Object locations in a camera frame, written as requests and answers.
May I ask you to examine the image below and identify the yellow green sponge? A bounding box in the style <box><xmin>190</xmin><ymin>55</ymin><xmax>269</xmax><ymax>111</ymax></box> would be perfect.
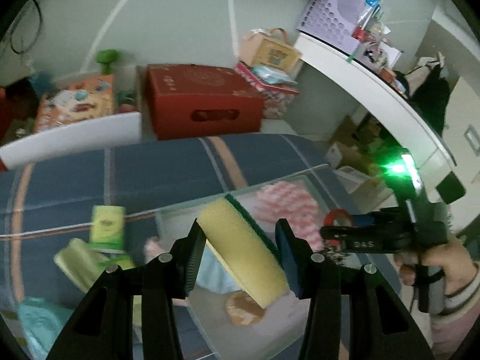
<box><xmin>196</xmin><ymin>194</ymin><xmax>289</xmax><ymax>309</ymax></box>

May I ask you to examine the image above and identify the pink white chevron cloth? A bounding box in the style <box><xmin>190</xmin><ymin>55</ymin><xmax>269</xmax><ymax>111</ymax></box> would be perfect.
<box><xmin>253</xmin><ymin>181</ymin><xmax>326</xmax><ymax>252</ymax></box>

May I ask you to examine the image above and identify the person's right hand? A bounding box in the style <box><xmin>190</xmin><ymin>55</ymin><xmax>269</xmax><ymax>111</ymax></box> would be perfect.
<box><xmin>394</xmin><ymin>234</ymin><xmax>479</xmax><ymax>296</ymax></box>

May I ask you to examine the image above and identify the green tissue pack near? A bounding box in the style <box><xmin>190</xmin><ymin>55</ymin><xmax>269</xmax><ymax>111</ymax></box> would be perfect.
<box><xmin>97</xmin><ymin>254</ymin><xmax>135</xmax><ymax>271</ymax></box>

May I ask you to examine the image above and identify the green tissue pack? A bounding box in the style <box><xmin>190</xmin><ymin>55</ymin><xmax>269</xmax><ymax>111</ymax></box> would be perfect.
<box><xmin>89</xmin><ymin>205</ymin><xmax>125</xmax><ymax>253</ymax></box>
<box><xmin>97</xmin><ymin>254</ymin><xmax>135</xmax><ymax>271</ymax></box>

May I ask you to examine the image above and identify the light green cloth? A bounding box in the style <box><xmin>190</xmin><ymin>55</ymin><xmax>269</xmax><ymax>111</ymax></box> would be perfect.
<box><xmin>54</xmin><ymin>238</ymin><xmax>108</xmax><ymax>293</ymax></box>

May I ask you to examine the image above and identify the white desk shelf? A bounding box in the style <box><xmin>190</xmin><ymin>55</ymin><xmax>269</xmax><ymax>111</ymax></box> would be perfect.
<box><xmin>295</xmin><ymin>33</ymin><xmax>455</xmax><ymax>202</ymax></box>

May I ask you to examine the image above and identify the green tissue pack far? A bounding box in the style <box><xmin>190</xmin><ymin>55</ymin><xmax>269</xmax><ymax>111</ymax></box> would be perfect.
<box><xmin>89</xmin><ymin>205</ymin><xmax>125</xmax><ymax>253</ymax></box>

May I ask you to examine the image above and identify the white tray with green rim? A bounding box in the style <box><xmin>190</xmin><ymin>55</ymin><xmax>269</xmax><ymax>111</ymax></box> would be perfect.
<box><xmin>155</xmin><ymin>175</ymin><xmax>401</xmax><ymax>359</ymax></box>

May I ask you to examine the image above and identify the blue plaid bedsheet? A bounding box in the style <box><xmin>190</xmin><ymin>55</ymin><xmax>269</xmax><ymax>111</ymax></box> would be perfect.
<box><xmin>0</xmin><ymin>132</ymin><xmax>402</xmax><ymax>360</ymax></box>

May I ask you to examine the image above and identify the white foam board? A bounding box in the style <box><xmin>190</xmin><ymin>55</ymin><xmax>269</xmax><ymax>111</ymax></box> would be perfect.
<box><xmin>1</xmin><ymin>112</ymin><xmax>142</xmax><ymax>169</ymax></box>

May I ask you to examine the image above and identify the red white patterned basket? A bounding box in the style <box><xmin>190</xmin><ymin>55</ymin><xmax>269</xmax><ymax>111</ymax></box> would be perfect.
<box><xmin>234</xmin><ymin>62</ymin><xmax>299</xmax><ymax>119</ymax></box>

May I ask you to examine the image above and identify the orange illustrated box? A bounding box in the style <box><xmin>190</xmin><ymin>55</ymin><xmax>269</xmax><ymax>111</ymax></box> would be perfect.
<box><xmin>33</xmin><ymin>75</ymin><xmax>116</xmax><ymax>133</ymax></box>

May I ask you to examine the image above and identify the red cardboard box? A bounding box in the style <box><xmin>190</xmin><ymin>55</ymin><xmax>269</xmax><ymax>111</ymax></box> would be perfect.
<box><xmin>145</xmin><ymin>64</ymin><xmax>264</xmax><ymax>141</ymax></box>

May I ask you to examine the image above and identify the beige gift bag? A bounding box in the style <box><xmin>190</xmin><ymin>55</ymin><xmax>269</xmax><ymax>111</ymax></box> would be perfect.
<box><xmin>239</xmin><ymin>28</ymin><xmax>302</xmax><ymax>72</ymax></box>

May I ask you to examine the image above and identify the green dumbbell toy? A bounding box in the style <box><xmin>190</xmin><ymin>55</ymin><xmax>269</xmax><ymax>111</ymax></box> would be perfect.
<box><xmin>95</xmin><ymin>49</ymin><xmax>120</xmax><ymax>76</ymax></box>

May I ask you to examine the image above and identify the black wall cable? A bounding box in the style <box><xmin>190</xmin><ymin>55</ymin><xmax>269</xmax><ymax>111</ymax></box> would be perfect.
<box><xmin>9</xmin><ymin>0</ymin><xmax>43</xmax><ymax>56</ymax></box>

